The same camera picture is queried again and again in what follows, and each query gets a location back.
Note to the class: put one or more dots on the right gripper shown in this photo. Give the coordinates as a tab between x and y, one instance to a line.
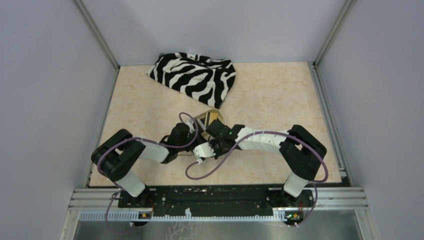
212	143

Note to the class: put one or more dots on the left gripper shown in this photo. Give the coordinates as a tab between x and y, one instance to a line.
193	134

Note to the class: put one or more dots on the beige oval tray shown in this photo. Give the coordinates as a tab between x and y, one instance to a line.
199	117

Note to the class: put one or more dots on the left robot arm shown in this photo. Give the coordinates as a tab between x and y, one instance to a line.
117	155

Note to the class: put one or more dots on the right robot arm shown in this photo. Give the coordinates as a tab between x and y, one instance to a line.
303	153

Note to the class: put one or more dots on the dark VIP card upper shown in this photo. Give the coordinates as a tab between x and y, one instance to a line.
209	118

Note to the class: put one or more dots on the zebra striped cloth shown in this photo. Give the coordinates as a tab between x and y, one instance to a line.
196	76

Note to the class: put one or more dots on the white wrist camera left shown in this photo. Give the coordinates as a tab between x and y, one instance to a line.
193	125

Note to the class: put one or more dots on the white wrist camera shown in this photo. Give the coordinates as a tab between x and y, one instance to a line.
193	125
204	151

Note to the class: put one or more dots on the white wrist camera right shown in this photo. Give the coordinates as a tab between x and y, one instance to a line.
204	151

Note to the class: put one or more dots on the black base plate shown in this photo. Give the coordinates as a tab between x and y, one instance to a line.
216	200

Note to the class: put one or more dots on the aluminium front rail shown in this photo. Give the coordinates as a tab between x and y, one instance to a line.
101	204

